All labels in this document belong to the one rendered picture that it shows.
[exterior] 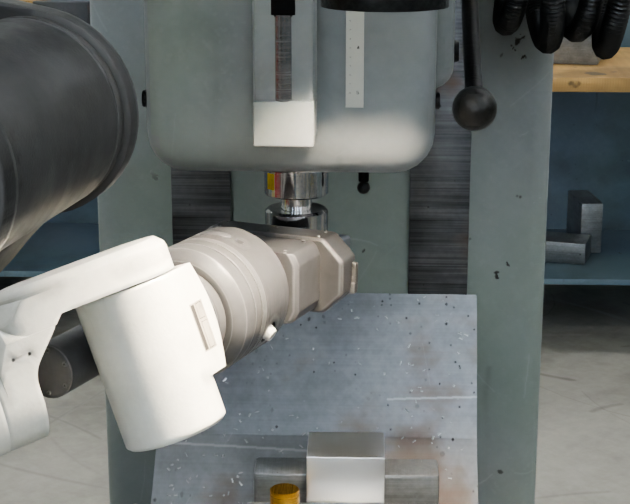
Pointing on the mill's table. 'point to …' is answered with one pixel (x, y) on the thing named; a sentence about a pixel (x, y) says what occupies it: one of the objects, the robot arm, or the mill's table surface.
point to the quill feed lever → (469, 103)
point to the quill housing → (422, 72)
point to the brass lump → (284, 494)
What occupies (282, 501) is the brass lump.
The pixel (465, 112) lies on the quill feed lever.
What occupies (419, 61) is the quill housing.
